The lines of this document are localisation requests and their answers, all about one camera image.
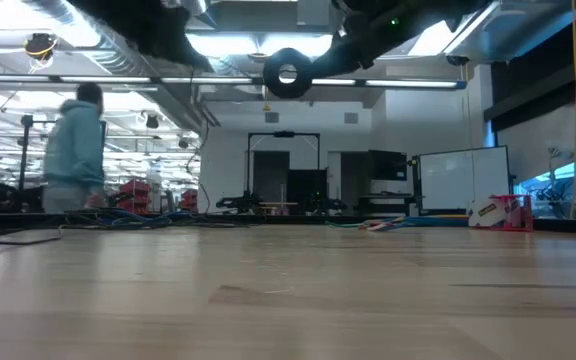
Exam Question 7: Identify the black gantry frame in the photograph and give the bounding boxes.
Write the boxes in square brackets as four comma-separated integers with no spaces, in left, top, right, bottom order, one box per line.
[245,130,322,216]
[15,113,109,209]

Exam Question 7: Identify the white whiteboard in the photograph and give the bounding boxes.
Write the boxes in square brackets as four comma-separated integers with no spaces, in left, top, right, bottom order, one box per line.
[419,145,512,211]

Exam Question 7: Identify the silver ventilation duct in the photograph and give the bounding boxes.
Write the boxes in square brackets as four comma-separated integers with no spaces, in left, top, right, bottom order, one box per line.
[20,0,222,129]

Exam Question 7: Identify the colourful cable bundle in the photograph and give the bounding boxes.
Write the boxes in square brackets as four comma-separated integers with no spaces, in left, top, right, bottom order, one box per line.
[377,213,469,226]

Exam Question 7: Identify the green cable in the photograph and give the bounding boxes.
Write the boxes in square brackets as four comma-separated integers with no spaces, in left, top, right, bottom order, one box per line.
[325,219,369,232]

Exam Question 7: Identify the red storage bins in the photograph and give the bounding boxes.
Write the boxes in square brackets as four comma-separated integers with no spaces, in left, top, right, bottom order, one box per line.
[180,188,200,209]
[117,178,155,215]

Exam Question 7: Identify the red tape dispenser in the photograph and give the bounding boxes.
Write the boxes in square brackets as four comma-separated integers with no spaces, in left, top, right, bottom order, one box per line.
[467,194,535,232]

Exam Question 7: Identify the thin blue data cable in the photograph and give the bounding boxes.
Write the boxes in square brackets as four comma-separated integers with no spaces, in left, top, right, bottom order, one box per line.
[95,208,204,229]

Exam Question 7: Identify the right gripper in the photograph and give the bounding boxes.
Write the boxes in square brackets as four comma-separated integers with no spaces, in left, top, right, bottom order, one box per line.
[310,0,489,80]

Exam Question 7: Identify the black equipment cart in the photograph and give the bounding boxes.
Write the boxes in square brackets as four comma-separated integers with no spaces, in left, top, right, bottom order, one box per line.
[357,148,418,216]

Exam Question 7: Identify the ceiling cord reel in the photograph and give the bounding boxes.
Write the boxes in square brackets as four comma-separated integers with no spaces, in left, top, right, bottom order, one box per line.
[22,32,60,64]

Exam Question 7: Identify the long ceiling light bar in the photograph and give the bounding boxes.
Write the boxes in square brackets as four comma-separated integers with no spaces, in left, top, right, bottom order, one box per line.
[0,73,468,92]

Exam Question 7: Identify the black plastic spool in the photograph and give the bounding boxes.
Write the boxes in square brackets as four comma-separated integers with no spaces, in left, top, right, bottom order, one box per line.
[262,47,315,100]

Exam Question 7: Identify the person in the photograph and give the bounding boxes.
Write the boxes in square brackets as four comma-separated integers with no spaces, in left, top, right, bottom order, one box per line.
[41,82,108,215]

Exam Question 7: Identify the hanging yellow cord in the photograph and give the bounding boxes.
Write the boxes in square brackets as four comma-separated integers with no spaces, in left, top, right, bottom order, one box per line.
[569,0,576,220]

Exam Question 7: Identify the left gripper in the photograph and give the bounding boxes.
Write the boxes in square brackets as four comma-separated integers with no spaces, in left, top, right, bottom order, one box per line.
[67,0,215,72]

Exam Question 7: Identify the red cable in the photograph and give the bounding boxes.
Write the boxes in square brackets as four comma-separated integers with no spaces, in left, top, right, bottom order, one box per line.
[360,217,404,232]

